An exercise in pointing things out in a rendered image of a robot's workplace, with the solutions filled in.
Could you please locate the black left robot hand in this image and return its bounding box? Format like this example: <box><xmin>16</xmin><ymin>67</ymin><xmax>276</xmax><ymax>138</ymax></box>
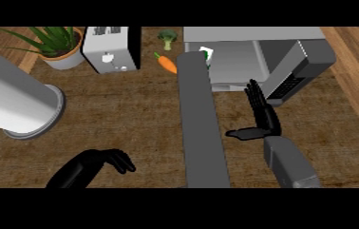
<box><xmin>44</xmin><ymin>148</ymin><xmax>137</xmax><ymax>189</ymax></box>

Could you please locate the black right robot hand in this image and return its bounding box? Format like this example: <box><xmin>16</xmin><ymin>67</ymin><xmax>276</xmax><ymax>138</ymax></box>
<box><xmin>224</xmin><ymin>79</ymin><xmax>283</xmax><ymax>142</ymax></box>

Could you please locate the grey microwave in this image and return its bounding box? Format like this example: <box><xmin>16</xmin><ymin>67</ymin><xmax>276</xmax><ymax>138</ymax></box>
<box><xmin>181</xmin><ymin>27</ymin><xmax>338</xmax><ymax>107</ymax></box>

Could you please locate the white green milk carton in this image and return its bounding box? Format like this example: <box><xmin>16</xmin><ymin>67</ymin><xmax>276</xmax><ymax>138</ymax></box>
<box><xmin>198</xmin><ymin>46</ymin><xmax>215</xmax><ymax>72</ymax></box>

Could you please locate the white cylindrical appliance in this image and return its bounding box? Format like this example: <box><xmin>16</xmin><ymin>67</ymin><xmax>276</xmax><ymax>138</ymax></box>
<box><xmin>0</xmin><ymin>55</ymin><xmax>68</xmax><ymax>141</ymax></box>

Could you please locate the orange carrot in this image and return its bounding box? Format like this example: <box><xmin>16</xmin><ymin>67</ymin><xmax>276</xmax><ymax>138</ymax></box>
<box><xmin>152</xmin><ymin>51</ymin><xmax>180</xmax><ymax>75</ymax></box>

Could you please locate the green broccoli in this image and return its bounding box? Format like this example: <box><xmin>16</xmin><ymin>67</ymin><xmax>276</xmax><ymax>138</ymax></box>
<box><xmin>155</xmin><ymin>29</ymin><xmax>180</xmax><ymax>51</ymax></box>

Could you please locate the white toaster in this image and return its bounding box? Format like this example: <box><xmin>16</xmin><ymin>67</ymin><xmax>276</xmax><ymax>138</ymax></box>
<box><xmin>79</xmin><ymin>27</ymin><xmax>143</xmax><ymax>75</ymax></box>

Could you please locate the green potted plant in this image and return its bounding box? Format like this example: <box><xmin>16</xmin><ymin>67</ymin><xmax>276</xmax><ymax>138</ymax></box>
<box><xmin>0</xmin><ymin>27</ymin><xmax>87</xmax><ymax>71</ymax></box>

